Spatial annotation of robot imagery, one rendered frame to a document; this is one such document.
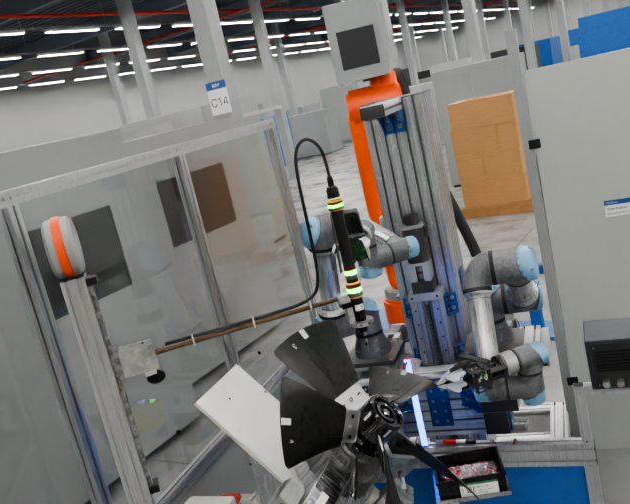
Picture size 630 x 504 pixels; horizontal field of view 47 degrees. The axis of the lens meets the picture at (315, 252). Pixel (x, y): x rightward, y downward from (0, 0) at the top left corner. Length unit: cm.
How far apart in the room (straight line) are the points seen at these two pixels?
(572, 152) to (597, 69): 39
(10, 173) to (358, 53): 287
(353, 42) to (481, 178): 469
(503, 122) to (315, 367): 813
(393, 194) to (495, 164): 723
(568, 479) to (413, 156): 131
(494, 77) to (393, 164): 976
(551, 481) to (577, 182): 161
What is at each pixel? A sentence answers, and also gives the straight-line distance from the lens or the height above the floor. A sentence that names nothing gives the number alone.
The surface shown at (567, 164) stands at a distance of 368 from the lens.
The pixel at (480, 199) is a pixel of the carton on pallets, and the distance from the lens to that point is 1030.
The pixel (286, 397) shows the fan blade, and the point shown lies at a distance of 186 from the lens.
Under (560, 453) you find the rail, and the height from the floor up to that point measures 83.
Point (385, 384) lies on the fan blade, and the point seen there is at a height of 119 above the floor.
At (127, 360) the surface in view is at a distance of 196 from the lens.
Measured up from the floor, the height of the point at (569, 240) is 115.
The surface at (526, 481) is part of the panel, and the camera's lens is 263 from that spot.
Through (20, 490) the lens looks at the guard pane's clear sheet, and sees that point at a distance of 199.
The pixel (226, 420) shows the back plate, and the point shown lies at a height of 129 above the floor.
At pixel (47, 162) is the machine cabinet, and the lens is 467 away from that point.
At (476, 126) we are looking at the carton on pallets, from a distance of 1014.
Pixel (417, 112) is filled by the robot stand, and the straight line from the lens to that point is 287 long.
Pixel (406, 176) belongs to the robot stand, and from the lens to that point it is 291.
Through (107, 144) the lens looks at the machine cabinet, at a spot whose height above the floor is 211.
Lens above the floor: 210
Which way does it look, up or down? 12 degrees down
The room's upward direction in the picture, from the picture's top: 13 degrees counter-clockwise
